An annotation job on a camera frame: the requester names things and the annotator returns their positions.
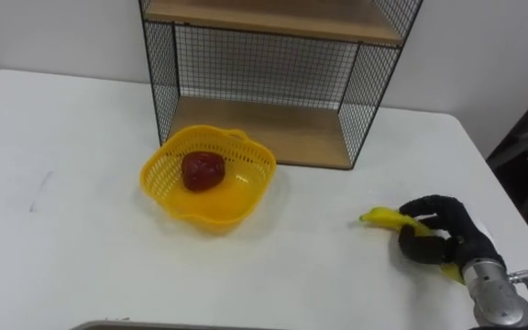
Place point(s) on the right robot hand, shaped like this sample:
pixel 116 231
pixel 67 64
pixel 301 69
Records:
pixel 463 229

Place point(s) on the yellow banana soft toy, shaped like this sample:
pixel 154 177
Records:
pixel 390 217

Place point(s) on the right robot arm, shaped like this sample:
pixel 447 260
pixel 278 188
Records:
pixel 495 298

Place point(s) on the yellow plastic basket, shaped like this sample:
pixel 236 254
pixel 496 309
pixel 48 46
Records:
pixel 209 181

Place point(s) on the red strawberry soft toy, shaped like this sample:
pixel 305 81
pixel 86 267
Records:
pixel 202 170

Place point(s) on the white table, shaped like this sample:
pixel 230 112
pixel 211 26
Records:
pixel 154 256

